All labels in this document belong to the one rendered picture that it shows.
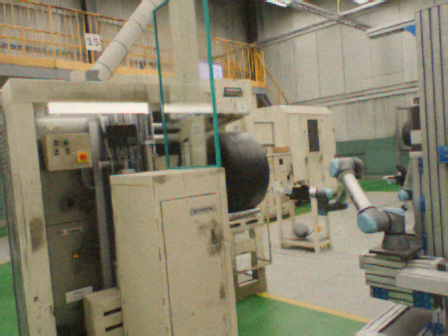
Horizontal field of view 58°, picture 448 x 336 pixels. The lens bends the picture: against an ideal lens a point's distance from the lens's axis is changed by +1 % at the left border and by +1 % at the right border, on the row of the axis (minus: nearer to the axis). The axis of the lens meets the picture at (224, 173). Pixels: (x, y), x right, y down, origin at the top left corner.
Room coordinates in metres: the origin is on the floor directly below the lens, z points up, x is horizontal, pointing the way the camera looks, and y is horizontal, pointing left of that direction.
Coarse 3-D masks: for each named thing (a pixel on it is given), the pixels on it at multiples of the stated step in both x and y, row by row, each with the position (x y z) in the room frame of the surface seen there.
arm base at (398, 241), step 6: (384, 234) 2.28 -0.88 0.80; (390, 234) 2.23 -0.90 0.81; (396, 234) 2.22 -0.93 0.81; (402, 234) 2.22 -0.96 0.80; (384, 240) 2.28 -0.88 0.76; (390, 240) 2.23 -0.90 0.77; (396, 240) 2.21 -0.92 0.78; (402, 240) 2.21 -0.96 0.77; (384, 246) 2.25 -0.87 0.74; (390, 246) 2.22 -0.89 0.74; (396, 246) 2.21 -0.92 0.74; (402, 246) 2.20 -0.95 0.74; (408, 246) 2.22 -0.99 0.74
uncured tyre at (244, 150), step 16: (224, 144) 2.77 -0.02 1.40; (240, 144) 2.75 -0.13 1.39; (256, 144) 2.83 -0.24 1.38; (224, 160) 3.24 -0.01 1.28; (240, 160) 2.69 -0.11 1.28; (256, 160) 2.75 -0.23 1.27; (240, 176) 2.68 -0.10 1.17; (256, 176) 2.73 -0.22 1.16; (240, 192) 2.70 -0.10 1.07; (256, 192) 2.76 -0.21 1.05; (240, 208) 2.80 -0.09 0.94
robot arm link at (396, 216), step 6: (384, 210) 2.26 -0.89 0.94; (390, 210) 2.23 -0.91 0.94; (396, 210) 2.22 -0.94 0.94; (402, 210) 2.23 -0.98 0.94; (390, 216) 2.21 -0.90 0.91; (396, 216) 2.22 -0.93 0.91; (402, 216) 2.22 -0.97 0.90; (390, 222) 2.20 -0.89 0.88; (396, 222) 2.21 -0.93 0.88; (402, 222) 2.22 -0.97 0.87; (390, 228) 2.21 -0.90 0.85; (396, 228) 2.22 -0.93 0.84; (402, 228) 2.22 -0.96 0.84
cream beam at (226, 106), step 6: (216, 102) 3.14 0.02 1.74; (222, 102) 3.18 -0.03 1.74; (228, 102) 3.21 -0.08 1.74; (234, 102) 3.25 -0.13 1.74; (246, 102) 3.32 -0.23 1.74; (222, 108) 3.17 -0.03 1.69; (228, 108) 3.21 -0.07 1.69; (234, 108) 3.25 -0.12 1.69; (222, 114) 3.17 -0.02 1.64; (228, 114) 3.21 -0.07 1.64; (234, 114) 3.24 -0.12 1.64; (240, 114) 3.28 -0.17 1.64; (246, 114) 3.32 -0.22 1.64
